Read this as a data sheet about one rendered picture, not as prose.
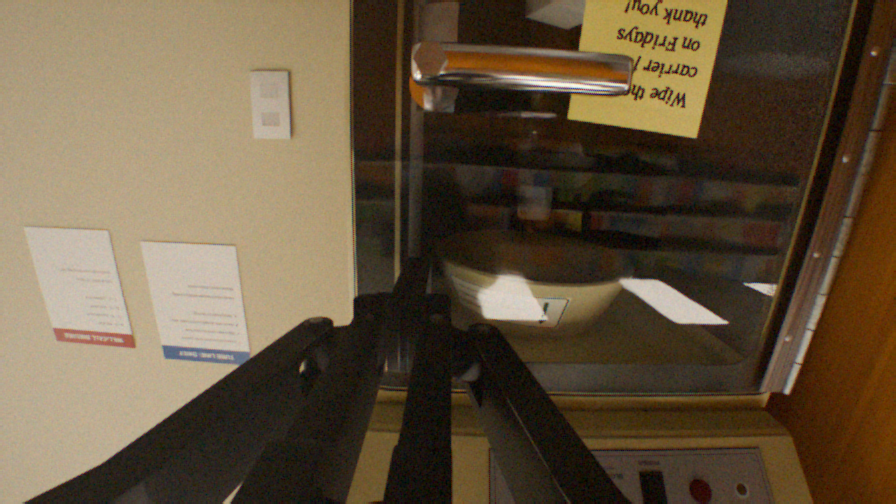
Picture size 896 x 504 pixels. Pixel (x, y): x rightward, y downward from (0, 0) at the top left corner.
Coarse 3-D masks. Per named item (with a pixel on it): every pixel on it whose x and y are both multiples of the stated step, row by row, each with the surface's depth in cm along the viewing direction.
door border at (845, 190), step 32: (864, 64) 17; (864, 96) 18; (864, 128) 18; (832, 192) 19; (832, 224) 20; (832, 256) 20; (800, 288) 21; (800, 320) 22; (800, 352) 22; (768, 384) 23
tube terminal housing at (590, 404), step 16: (352, 240) 21; (352, 256) 22; (352, 272) 22; (352, 288) 22; (352, 304) 23; (384, 400) 25; (400, 400) 25; (464, 400) 25; (560, 400) 25; (576, 400) 25; (592, 400) 25; (608, 400) 25; (624, 400) 25; (640, 400) 25; (656, 400) 25; (672, 400) 25; (688, 400) 25; (704, 400) 25; (720, 400) 25; (736, 400) 25; (752, 400) 25
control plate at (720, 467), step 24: (600, 456) 22; (624, 456) 22; (648, 456) 22; (672, 456) 22; (696, 456) 22; (720, 456) 22; (744, 456) 22; (504, 480) 21; (624, 480) 21; (672, 480) 21; (720, 480) 21; (744, 480) 21; (768, 480) 21
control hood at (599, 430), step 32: (384, 416) 23; (576, 416) 24; (608, 416) 24; (640, 416) 24; (672, 416) 24; (704, 416) 24; (736, 416) 24; (768, 416) 24; (384, 448) 22; (480, 448) 22; (608, 448) 22; (640, 448) 22; (672, 448) 22; (768, 448) 22; (352, 480) 21; (384, 480) 21; (480, 480) 21; (800, 480) 21
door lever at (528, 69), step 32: (416, 64) 13; (448, 64) 13; (480, 64) 13; (512, 64) 13; (544, 64) 13; (576, 64) 13; (608, 64) 13; (416, 96) 18; (448, 96) 18; (608, 96) 14
